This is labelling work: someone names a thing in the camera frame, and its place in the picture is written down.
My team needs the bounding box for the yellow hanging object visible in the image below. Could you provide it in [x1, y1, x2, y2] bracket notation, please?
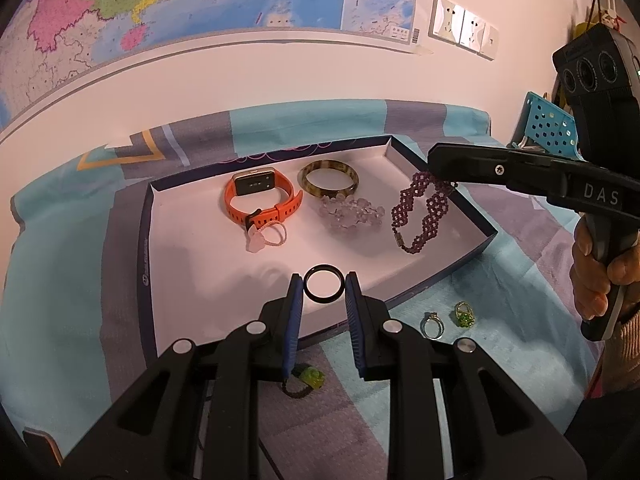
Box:
[572, 0, 628, 38]

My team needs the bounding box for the medium white power socket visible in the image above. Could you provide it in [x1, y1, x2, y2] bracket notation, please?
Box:
[460, 9, 488, 53]

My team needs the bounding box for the large white power socket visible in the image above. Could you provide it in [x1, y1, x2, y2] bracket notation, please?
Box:
[430, 0, 468, 43]

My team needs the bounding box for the blue perforated plastic basket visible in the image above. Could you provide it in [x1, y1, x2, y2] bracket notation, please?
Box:
[520, 91, 583, 161]

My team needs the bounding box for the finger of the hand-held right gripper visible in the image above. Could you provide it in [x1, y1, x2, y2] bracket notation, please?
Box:
[426, 142, 556, 196]

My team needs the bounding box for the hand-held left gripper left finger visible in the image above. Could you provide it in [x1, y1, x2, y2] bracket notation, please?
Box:
[75, 274, 306, 480]

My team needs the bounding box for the silver ring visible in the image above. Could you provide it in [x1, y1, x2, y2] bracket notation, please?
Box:
[419, 311, 446, 341]

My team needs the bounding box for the green stone ring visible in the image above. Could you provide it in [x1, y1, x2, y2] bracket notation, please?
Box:
[282, 366, 326, 400]

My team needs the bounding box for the small white wall switch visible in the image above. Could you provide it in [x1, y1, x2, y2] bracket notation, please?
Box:
[477, 24, 501, 61]

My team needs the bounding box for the dark blue box tray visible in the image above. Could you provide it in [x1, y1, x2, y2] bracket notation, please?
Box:
[136, 134, 498, 363]

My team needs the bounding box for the green brown bangle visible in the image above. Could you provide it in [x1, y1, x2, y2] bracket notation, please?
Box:
[297, 159, 360, 200]

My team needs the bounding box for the orange smartwatch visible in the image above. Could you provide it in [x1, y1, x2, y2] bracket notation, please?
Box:
[223, 167, 304, 228]

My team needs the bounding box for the clear crystal bead bracelet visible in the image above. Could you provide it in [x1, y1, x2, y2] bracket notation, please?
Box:
[317, 192, 386, 233]

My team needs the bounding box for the person's right hand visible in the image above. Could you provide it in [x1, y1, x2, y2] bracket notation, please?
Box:
[570, 219, 640, 322]

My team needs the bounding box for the black ring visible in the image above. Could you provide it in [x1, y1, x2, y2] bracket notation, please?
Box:
[304, 266, 346, 305]

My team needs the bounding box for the person's right forearm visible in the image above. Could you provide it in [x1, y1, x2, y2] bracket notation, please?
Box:
[600, 305, 640, 401]

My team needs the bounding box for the purple bead bracelet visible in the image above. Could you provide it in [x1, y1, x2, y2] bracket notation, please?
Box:
[390, 171, 458, 255]

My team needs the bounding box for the green gem gold ring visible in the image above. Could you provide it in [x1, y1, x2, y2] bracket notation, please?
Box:
[452, 301, 476, 330]

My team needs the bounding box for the wooden bed edge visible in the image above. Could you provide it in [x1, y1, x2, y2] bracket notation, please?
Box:
[22, 427, 66, 467]

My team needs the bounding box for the colourful wall map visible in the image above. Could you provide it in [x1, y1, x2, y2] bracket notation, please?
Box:
[0, 0, 423, 131]

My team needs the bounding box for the teal grey printed bedsheet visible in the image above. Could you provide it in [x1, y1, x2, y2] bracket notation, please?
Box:
[0, 97, 611, 480]

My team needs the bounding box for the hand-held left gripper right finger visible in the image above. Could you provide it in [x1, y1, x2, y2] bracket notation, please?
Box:
[344, 271, 586, 480]

